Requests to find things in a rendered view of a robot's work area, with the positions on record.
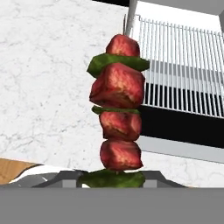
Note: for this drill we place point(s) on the kebab skewer with meat and peppers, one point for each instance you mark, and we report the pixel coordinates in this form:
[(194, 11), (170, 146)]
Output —
[(119, 87)]

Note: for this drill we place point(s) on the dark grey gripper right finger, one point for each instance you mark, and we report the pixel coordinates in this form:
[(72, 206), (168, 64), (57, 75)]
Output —
[(154, 178)]

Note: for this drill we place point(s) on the white plate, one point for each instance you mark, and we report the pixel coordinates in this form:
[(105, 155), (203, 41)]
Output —
[(32, 175)]

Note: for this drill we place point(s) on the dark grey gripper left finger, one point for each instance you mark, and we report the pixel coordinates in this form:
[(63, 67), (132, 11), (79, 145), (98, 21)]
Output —
[(65, 178)]

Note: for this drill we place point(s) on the toaster oven door with glass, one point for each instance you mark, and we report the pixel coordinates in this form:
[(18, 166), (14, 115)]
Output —
[(186, 131)]

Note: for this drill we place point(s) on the silver toaster oven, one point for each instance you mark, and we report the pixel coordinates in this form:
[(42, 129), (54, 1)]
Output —
[(186, 8)]

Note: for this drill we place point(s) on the wooden cutting board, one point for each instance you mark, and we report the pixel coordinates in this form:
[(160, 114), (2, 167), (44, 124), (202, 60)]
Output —
[(11, 170)]

